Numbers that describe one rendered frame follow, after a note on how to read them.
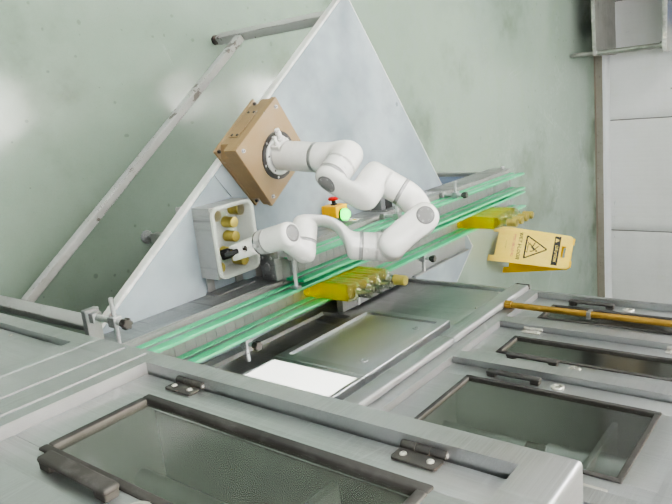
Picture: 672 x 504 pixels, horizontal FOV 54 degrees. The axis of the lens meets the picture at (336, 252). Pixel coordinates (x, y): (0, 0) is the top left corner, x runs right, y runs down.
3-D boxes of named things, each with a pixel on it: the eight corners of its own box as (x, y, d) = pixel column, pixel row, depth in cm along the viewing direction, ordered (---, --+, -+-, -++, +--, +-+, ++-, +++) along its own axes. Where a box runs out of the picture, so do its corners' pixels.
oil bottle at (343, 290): (303, 296, 223) (354, 303, 210) (302, 280, 222) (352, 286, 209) (314, 291, 228) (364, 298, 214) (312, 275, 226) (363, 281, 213)
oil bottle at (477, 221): (456, 228, 304) (514, 230, 287) (456, 216, 303) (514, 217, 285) (462, 225, 308) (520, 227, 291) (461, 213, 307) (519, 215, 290)
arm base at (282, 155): (256, 142, 206) (294, 143, 197) (278, 120, 213) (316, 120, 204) (274, 182, 215) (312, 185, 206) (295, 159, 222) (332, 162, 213)
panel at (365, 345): (159, 428, 168) (253, 462, 146) (157, 417, 167) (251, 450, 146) (365, 315, 235) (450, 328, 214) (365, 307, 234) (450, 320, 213)
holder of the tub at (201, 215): (204, 294, 206) (221, 297, 201) (191, 208, 200) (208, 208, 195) (244, 279, 219) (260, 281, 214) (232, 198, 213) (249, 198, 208)
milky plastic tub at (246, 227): (202, 278, 205) (221, 281, 199) (191, 207, 200) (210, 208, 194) (243, 264, 218) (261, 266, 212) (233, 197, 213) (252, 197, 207)
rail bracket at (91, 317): (76, 355, 170) (127, 370, 156) (63, 293, 166) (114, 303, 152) (93, 349, 173) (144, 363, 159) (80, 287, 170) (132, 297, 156)
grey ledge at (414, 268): (323, 309, 247) (347, 313, 240) (321, 286, 245) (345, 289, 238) (447, 248, 318) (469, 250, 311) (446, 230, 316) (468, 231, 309)
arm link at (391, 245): (363, 209, 201) (365, 197, 186) (433, 212, 201) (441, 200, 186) (361, 262, 198) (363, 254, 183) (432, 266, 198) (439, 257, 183)
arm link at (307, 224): (361, 264, 197) (290, 260, 197) (362, 223, 201) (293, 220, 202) (362, 255, 189) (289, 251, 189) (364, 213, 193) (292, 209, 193)
